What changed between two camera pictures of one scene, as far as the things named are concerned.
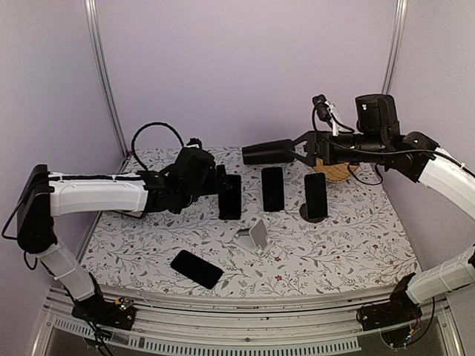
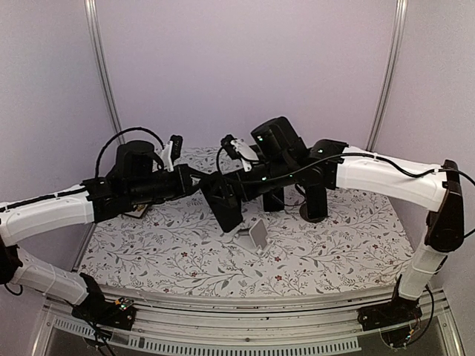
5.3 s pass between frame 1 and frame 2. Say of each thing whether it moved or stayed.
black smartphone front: moved
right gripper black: moved
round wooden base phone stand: stayed
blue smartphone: stayed
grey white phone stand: stayed
